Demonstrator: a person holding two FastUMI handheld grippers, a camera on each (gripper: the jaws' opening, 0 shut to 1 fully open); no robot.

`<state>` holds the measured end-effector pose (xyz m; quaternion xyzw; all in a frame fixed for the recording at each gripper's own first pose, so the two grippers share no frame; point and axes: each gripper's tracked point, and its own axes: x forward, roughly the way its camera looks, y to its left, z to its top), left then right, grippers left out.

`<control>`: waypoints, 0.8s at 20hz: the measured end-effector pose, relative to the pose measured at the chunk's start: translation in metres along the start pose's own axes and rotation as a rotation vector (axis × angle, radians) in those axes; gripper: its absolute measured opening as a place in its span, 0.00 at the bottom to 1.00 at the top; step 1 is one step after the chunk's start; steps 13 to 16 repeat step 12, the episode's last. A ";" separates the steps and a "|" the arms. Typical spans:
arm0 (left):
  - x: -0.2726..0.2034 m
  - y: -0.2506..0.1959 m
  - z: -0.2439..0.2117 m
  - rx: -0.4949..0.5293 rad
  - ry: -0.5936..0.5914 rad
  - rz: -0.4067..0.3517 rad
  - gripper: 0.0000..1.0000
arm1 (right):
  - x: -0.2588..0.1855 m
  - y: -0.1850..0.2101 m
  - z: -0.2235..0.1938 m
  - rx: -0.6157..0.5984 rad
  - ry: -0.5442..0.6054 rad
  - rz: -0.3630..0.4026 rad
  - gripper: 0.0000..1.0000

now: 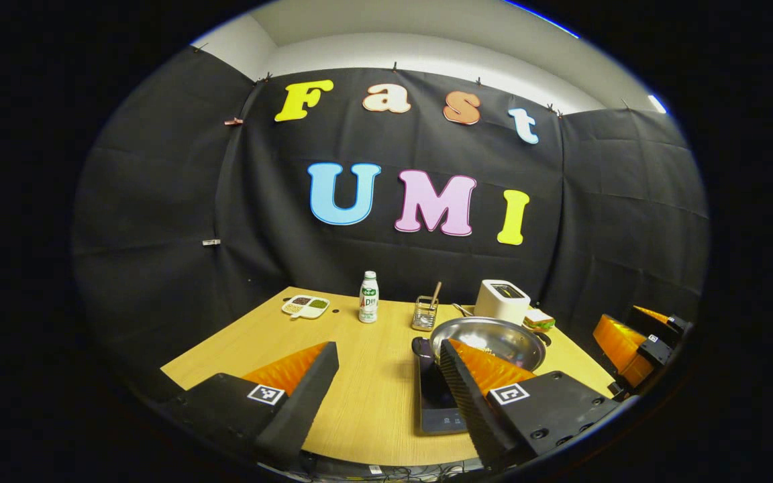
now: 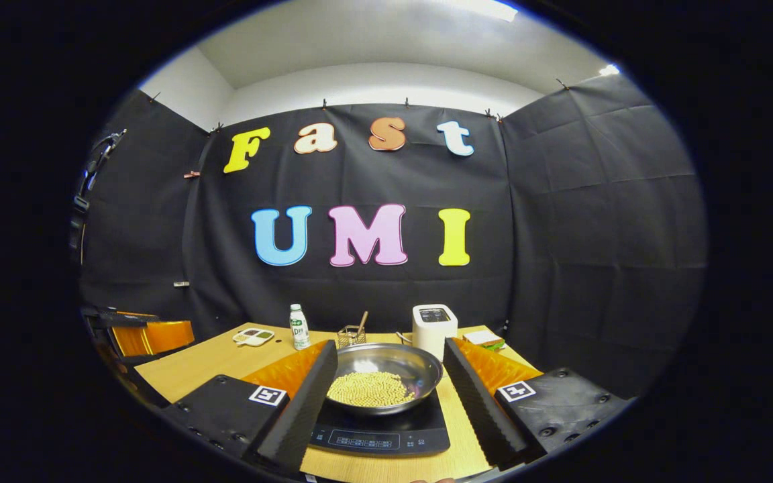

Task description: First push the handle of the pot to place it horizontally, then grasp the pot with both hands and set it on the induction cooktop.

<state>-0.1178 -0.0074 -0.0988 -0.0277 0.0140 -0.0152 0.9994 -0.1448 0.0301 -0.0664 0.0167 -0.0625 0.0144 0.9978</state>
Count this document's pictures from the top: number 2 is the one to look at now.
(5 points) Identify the black backdrop cloth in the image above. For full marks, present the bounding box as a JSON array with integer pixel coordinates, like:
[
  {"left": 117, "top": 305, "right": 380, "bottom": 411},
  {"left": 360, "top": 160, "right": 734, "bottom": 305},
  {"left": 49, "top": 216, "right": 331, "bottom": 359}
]
[{"left": 78, "top": 72, "right": 708, "bottom": 403}]

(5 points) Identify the white divided plate with beans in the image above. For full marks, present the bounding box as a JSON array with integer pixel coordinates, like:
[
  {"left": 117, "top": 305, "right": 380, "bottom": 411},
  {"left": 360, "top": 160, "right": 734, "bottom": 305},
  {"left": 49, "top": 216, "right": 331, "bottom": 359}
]
[{"left": 233, "top": 327, "right": 275, "bottom": 347}]

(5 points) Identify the pile of yellow soybeans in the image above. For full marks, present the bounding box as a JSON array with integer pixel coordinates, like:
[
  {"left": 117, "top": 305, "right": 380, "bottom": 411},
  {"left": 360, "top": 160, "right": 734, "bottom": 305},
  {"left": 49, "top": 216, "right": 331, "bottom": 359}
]
[{"left": 327, "top": 372, "right": 415, "bottom": 408}]

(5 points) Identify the sandwich on plate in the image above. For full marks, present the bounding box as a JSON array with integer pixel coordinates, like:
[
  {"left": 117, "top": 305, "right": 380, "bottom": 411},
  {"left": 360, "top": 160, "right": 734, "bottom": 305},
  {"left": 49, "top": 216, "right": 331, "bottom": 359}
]
[{"left": 462, "top": 329, "right": 505, "bottom": 352}]

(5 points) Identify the white drink bottle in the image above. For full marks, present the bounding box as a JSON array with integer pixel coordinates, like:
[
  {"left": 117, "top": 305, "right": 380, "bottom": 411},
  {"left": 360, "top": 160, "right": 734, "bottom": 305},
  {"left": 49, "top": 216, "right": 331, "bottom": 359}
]
[{"left": 290, "top": 304, "right": 311, "bottom": 351}]

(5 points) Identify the black induction cooktop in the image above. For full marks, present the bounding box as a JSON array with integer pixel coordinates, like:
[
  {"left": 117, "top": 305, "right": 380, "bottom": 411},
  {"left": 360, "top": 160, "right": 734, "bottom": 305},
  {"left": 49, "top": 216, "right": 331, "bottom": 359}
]
[{"left": 309, "top": 396, "right": 451, "bottom": 458}]

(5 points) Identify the steel pot with black handle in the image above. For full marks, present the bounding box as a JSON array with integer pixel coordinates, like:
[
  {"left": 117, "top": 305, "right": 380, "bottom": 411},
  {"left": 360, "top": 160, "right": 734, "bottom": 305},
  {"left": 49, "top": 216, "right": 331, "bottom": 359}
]
[{"left": 325, "top": 342, "right": 444, "bottom": 417}]

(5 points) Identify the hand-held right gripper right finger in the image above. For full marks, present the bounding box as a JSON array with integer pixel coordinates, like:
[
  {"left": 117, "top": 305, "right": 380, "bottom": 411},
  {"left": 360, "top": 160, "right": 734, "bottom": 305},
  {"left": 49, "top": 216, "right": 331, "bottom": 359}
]
[{"left": 443, "top": 337, "right": 631, "bottom": 470}]

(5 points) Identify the white toaster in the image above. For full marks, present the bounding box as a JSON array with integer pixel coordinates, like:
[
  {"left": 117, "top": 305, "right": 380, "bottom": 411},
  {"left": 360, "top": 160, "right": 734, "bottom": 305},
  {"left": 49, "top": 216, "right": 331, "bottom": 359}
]
[{"left": 412, "top": 304, "right": 459, "bottom": 363}]

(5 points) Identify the wire mesh basket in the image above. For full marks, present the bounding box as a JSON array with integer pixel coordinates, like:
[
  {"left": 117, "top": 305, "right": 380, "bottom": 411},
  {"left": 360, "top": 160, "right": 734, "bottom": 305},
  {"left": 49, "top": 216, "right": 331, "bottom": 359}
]
[{"left": 337, "top": 325, "right": 367, "bottom": 350}]

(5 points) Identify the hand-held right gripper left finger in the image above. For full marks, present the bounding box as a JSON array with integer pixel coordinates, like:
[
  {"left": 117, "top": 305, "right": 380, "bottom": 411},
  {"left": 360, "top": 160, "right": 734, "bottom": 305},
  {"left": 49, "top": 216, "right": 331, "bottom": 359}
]
[{"left": 162, "top": 339, "right": 339, "bottom": 474}]

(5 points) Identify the left hand-held gripper cable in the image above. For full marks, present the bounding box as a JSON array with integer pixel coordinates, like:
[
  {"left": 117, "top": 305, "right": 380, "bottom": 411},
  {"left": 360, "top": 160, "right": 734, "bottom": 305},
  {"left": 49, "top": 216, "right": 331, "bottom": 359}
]
[{"left": 70, "top": 129, "right": 127, "bottom": 266}]

